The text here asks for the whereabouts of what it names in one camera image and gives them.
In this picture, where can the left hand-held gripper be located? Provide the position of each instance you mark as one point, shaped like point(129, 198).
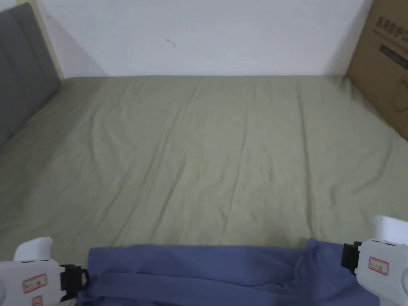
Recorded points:
point(28, 280)

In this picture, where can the bed with pale green sheet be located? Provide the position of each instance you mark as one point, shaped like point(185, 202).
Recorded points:
point(204, 153)

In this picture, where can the blue garment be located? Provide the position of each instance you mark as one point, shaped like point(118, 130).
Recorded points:
point(204, 277)

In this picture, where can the grey padded headboard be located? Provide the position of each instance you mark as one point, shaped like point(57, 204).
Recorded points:
point(22, 70)

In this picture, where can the brown cardboard carton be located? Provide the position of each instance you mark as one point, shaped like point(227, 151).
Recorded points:
point(382, 70)

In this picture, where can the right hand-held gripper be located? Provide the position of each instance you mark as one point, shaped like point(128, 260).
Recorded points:
point(382, 267)

